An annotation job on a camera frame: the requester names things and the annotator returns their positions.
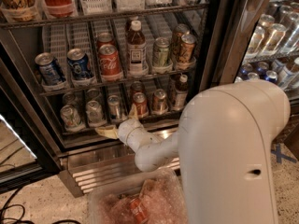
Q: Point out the red coca-cola can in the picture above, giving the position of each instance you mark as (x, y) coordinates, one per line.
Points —
(109, 60)
(104, 39)

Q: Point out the red coca-cola can front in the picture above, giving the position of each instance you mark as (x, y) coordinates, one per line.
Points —
(109, 60)

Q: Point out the open fridge door left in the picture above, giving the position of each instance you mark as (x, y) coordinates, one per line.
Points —
(23, 159)

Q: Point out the white green can bottom left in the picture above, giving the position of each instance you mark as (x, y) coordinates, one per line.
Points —
(70, 117)

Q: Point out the stainless fridge bottom grille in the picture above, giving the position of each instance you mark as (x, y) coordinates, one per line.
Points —
(89, 161)

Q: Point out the blue pepsi can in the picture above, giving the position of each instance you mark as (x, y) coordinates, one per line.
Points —
(79, 64)

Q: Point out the gold brown can behind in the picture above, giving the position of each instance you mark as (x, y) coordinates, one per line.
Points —
(180, 30)

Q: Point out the gold patterned can top shelf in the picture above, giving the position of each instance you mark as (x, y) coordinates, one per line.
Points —
(20, 10)

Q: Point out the gold brown can front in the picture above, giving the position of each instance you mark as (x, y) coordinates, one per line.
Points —
(186, 48)

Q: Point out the brown bottle bottom shelf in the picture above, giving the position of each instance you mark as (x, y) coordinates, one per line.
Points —
(180, 92)

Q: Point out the brown tea bottle white cap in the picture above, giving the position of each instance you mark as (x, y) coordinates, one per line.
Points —
(136, 49)

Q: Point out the gold brown can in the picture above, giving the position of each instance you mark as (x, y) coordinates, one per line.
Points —
(186, 48)
(180, 30)

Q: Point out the blue silver can left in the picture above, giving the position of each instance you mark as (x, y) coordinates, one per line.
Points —
(49, 69)

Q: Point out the silver white can bottom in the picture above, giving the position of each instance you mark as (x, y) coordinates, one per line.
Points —
(94, 111)

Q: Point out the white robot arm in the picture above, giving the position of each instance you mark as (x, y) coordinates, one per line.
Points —
(223, 146)

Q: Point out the silver can behind left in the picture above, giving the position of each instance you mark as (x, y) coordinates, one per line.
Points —
(70, 98)

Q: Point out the green silver can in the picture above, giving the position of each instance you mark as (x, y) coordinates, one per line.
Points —
(160, 54)

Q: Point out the clear plastic bin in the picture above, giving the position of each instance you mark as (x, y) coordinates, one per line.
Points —
(145, 198)

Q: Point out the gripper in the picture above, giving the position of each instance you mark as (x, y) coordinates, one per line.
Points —
(127, 130)

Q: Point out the silver redbull can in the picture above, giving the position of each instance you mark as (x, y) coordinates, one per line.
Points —
(115, 107)

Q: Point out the red cola can in bin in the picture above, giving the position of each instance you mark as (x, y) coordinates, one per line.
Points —
(139, 211)

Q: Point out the red coca-cola can behind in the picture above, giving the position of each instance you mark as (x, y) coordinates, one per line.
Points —
(104, 39)

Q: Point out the red can bottom front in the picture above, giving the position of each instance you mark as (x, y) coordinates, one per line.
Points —
(140, 101)

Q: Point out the red can bottom behind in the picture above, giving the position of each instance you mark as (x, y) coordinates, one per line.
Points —
(136, 86)

